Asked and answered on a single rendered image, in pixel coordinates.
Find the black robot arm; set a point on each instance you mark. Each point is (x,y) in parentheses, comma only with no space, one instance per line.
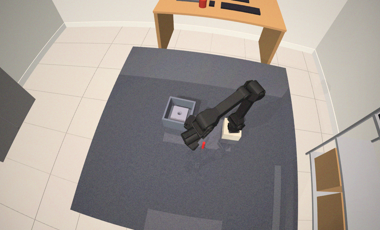
(201,125)

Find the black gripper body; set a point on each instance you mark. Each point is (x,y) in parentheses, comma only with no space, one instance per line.
(194,145)

